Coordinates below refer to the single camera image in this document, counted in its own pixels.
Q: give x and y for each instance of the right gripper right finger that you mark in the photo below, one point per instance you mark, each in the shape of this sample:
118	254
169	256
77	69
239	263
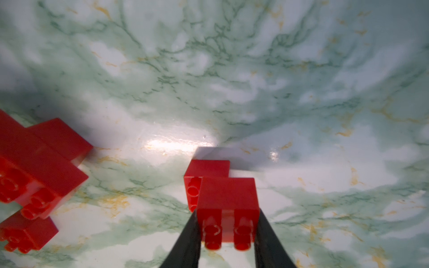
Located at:
269	252

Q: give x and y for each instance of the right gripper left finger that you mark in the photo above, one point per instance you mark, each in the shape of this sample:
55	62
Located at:
187	249

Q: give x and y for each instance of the red long lego brick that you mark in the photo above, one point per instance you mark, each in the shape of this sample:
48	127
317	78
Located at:
33	174

